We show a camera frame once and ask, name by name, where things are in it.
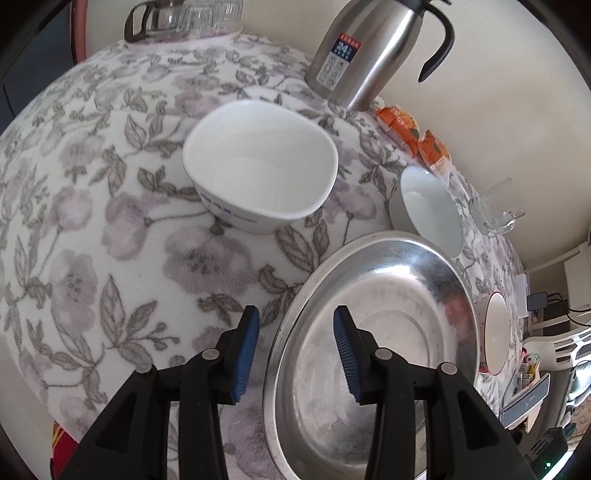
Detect stainless steel thermos jug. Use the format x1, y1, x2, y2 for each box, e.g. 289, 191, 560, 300
304, 0, 455, 112

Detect small clear glass cup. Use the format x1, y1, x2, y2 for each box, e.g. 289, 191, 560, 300
182, 0, 211, 37
225, 0, 245, 32
207, 0, 229, 34

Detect floral grey tablecloth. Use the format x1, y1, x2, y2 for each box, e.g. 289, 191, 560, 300
0, 32, 525, 480

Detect orange snack packet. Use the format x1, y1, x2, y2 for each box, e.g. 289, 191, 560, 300
375, 105, 421, 155
416, 130, 452, 178

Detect pink foam panel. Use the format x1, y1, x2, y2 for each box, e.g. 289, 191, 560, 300
71, 0, 89, 64

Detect red patterned cloth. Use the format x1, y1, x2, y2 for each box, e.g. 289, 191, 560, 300
52, 421, 86, 480

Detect white plastic chair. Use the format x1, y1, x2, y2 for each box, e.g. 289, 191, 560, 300
522, 323, 591, 367

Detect red-rimmed white bowl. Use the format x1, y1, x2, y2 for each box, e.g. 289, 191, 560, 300
480, 292, 512, 376

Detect grey-blue box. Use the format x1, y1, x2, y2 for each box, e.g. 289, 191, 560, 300
501, 373, 552, 428

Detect round white tray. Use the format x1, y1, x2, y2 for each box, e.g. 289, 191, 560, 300
134, 24, 242, 46

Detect glass teapot with dark handle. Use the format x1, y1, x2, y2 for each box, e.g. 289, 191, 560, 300
124, 0, 192, 43

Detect clear glass mug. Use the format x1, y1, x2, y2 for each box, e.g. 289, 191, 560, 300
468, 178, 527, 235

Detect square white ceramic bowl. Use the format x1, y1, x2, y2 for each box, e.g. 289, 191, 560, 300
182, 100, 339, 235

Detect small round white bowl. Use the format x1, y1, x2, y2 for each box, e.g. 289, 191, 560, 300
389, 166, 464, 259

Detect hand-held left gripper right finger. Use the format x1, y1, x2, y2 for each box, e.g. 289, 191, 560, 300
332, 305, 539, 480

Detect white power strip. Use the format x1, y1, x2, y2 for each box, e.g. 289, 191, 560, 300
514, 272, 530, 319

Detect stainless steel basin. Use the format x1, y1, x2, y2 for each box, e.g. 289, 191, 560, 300
262, 232, 481, 480

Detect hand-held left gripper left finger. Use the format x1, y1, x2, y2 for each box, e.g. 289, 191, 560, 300
55, 305, 262, 480

